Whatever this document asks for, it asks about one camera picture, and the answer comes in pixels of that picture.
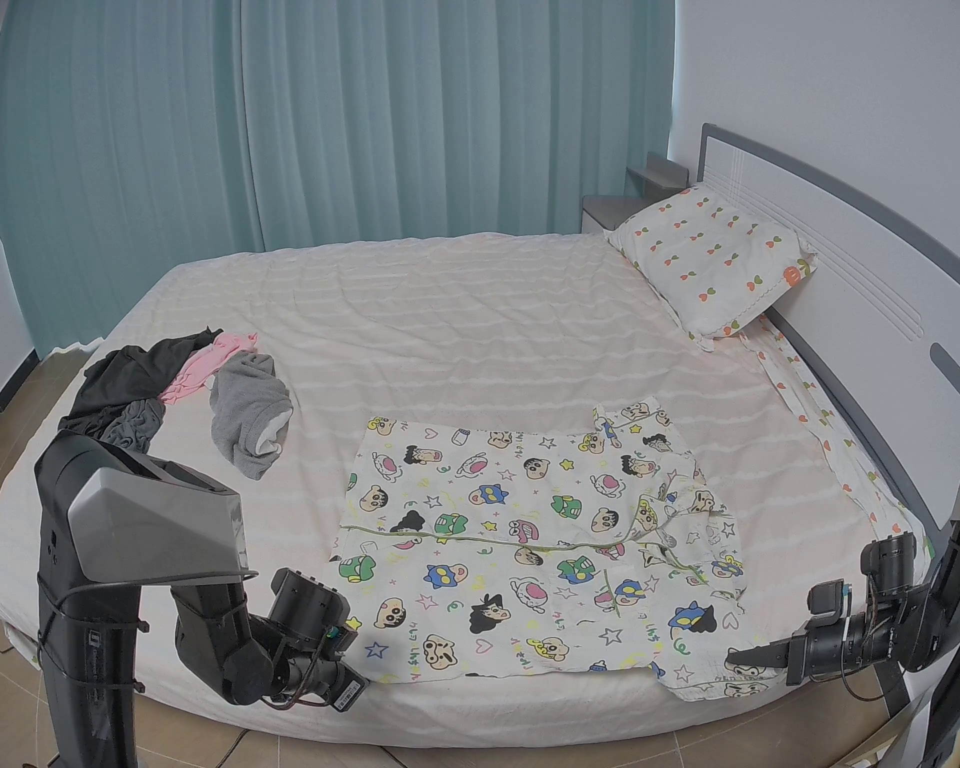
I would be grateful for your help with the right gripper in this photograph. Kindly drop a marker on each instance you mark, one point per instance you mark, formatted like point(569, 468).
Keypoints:
point(825, 649)

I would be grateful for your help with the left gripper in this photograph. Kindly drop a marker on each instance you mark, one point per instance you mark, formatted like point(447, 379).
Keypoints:
point(322, 679)

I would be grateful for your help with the white printed pyjama top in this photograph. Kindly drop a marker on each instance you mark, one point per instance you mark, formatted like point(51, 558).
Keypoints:
point(525, 547)

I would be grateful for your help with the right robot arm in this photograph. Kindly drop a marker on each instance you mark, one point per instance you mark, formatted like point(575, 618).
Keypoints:
point(915, 622)

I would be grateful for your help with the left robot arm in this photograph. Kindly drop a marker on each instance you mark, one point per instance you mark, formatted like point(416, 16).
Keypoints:
point(90, 637)

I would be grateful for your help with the grey sweatshirt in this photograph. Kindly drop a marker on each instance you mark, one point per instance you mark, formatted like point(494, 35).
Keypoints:
point(240, 405)

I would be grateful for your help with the dark grey garment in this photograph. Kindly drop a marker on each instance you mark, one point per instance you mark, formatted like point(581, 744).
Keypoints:
point(139, 427)

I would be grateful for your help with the pink garment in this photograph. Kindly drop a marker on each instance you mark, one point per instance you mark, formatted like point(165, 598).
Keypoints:
point(206, 364)

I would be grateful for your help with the black garment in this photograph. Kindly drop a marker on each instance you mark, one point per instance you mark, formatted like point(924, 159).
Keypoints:
point(135, 375)

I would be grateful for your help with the bed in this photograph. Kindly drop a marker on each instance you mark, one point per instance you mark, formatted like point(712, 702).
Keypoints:
point(465, 322)

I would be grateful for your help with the white printed pillow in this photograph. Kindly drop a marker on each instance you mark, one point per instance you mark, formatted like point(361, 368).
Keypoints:
point(705, 255)

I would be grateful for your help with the grey bedside table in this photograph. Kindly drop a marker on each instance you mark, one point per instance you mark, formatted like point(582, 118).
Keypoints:
point(615, 206)

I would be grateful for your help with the blue-green curtain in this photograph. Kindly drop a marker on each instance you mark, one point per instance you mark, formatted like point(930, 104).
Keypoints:
point(450, 112)
point(120, 150)

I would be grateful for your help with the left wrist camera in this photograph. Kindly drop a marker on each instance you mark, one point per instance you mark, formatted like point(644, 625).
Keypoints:
point(341, 636)

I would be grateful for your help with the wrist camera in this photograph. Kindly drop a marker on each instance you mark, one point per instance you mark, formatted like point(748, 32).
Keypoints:
point(829, 600)
point(341, 636)

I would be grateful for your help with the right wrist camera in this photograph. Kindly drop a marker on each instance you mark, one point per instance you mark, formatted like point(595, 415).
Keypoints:
point(829, 600)

